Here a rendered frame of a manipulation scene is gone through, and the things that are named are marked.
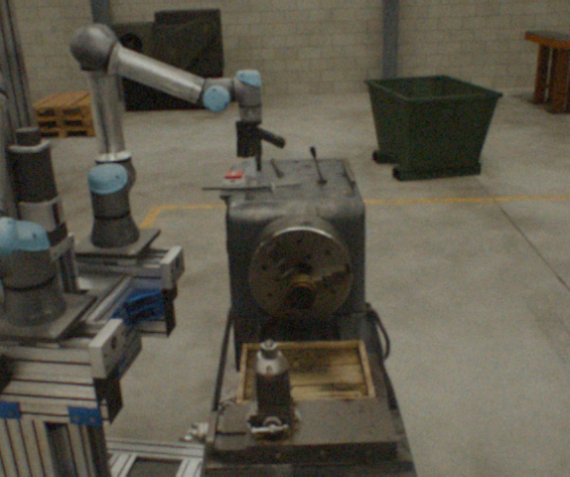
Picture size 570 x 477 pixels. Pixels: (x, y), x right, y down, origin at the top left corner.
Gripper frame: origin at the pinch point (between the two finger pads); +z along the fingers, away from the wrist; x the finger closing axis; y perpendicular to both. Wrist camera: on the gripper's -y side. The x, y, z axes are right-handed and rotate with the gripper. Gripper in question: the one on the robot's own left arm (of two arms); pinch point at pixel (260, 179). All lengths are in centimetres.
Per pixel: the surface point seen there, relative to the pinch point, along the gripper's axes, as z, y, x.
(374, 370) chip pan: 75, -39, 1
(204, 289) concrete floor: 129, 51, -185
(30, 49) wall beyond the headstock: 37, 434, -976
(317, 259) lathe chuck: 16.1, -17.1, 32.0
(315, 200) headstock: 4.2, -17.6, 11.5
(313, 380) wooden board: 41, -14, 58
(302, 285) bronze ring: 18, -12, 46
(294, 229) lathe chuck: 6.0, -10.6, 31.9
